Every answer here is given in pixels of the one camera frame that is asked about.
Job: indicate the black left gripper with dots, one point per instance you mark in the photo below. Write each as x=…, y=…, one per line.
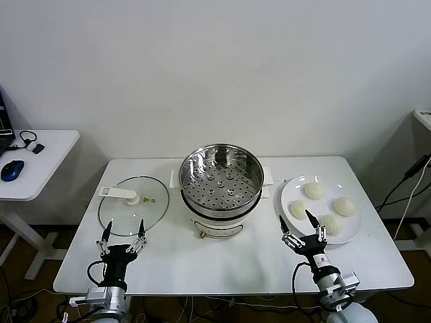
x=116, y=257

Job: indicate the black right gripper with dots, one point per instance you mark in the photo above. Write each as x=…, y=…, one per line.
x=311, y=247

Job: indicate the white steamed baozi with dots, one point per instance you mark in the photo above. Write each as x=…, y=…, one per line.
x=314, y=190
x=298, y=209
x=344, y=206
x=333, y=224

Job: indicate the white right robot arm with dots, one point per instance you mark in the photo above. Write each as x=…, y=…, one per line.
x=331, y=286

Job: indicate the stainless steel steamer basket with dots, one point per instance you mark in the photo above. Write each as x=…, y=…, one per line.
x=219, y=188

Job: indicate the white round plate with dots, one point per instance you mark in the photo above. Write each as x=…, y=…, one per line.
x=293, y=191

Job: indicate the white electric cooker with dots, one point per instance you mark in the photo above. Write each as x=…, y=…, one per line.
x=215, y=228

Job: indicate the white side table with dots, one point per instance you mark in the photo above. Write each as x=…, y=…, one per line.
x=50, y=168

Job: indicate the small black device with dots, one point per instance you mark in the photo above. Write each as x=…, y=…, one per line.
x=39, y=148

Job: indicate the small white adapter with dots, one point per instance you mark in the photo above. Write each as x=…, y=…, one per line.
x=31, y=145

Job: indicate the blue computer mouse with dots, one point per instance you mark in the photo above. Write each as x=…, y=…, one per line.
x=11, y=170

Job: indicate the black laptop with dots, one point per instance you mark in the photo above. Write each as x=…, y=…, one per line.
x=5, y=128

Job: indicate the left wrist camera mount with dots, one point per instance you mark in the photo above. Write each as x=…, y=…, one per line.
x=94, y=296

